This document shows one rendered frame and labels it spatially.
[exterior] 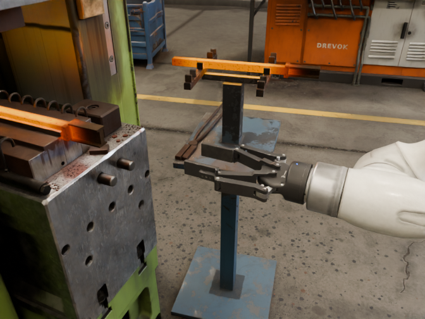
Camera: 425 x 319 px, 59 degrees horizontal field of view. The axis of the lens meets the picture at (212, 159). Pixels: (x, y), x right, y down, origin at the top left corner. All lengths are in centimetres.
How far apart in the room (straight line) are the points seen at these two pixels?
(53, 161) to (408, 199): 72
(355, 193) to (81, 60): 82
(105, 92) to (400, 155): 86
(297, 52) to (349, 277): 280
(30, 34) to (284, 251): 147
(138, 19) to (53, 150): 365
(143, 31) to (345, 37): 214
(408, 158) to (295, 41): 350
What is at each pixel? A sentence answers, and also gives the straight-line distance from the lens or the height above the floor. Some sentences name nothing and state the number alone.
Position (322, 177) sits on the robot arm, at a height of 104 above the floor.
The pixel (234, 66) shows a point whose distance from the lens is 121.
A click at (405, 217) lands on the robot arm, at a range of 66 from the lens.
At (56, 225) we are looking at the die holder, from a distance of 90.
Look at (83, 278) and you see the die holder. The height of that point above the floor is 64.
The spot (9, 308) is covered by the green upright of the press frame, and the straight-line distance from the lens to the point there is 122.
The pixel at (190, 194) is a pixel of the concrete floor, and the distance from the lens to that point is 233.
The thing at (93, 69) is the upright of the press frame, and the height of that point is 104.
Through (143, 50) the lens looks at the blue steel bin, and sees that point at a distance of 457.
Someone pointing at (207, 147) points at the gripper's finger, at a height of 101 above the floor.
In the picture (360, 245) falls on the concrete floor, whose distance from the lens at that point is 214.
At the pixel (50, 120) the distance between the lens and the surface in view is 97.
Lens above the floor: 139
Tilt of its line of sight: 31 degrees down
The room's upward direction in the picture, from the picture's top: straight up
